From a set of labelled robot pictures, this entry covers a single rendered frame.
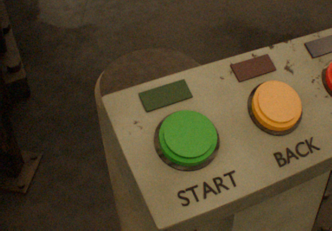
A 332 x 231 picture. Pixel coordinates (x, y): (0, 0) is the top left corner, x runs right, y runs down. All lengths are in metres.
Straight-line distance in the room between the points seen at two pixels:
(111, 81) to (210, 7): 1.10
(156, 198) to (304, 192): 0.15
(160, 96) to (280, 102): 0.09
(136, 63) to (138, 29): 0.97
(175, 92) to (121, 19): 1.21
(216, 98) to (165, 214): 0.10
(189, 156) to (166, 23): 1.21
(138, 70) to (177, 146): 0.21
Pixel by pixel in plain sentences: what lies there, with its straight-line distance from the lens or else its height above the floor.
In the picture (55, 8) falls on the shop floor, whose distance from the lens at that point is 1.71.
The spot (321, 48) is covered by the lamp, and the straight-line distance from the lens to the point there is 0.45.
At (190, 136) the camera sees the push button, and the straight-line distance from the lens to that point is 0.36.
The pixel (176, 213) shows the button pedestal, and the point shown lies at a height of 0.58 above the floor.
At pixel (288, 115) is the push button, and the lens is 0.39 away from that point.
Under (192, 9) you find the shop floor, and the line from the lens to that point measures 1.62.
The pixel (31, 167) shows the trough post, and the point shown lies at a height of 0.01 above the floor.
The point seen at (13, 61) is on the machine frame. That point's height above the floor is 0.09.
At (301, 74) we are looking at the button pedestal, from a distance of 0.43.
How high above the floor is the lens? 0.87
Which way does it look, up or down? 43 degrees down
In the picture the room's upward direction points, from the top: 3 degrees counter-clockwise
